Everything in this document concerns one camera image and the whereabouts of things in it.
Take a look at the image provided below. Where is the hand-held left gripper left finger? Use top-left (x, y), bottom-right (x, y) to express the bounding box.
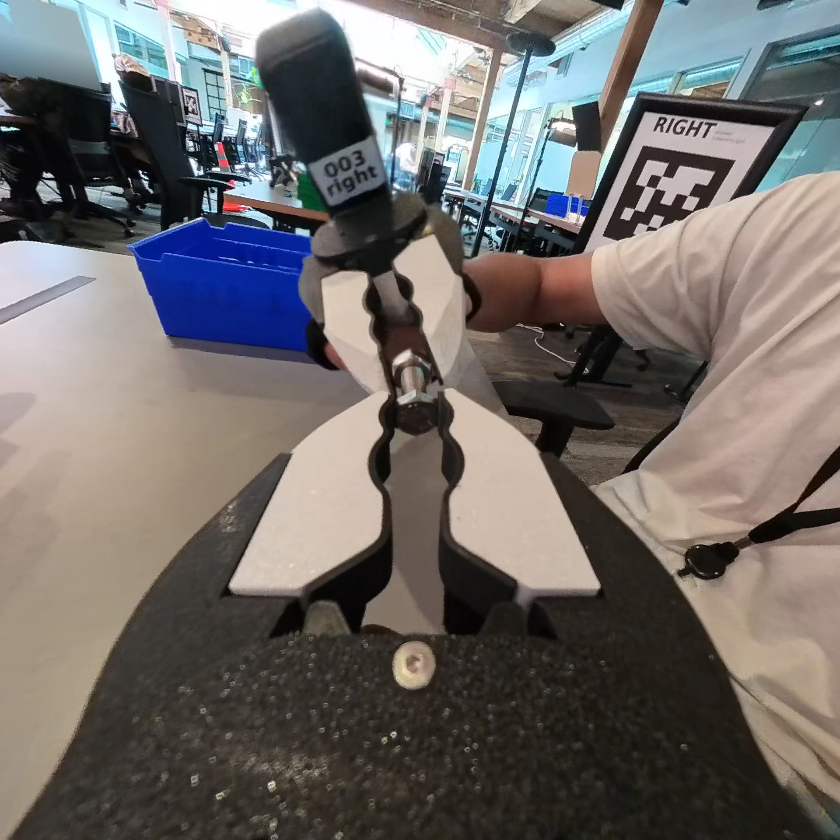
top-left (228, 389), bottom-right (396, 596)

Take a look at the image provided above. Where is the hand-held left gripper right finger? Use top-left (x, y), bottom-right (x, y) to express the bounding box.
top-left (438, 387), bottom-right (602, 598)

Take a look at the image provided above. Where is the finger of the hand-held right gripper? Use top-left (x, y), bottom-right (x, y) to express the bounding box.
top-left (320, 269), bottom-right (396, 396)
top-left (395, 233), bottom-right (470, 389)

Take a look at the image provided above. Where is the steel hex bolt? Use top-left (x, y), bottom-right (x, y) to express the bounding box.
top-left (392, 354), bottom-right (439, 434)

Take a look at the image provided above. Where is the blue plastic bin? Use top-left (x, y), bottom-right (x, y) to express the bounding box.
top-left (128, 218), bottom-right (316, 353)

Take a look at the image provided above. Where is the person's right forearm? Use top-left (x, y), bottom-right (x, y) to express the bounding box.
top-left (462, 252), bottom-right (608, 332)

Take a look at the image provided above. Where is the wooden office desk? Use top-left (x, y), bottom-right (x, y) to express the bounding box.
top-left (223, 180), bottom-right (329, 231)

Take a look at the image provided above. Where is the black office chair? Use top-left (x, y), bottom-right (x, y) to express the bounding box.
top-left (118, 79), bottom-right (250, 231)

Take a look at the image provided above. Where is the black tripod pole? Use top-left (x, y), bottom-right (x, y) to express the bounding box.
top-left (472, 33), bottom-right (557, 257)

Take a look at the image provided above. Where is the framed marker sign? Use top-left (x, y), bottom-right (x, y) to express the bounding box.
top-left (576, 92), bottom-right (809, 253)

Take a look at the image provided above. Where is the black lanyard strap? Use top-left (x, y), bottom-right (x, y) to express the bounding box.
top-left (623, 420), bottom-right (840, 581)

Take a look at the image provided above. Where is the wooden post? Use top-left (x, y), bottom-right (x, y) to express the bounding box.
top-left (597, 0), bottom-right (664, 126)

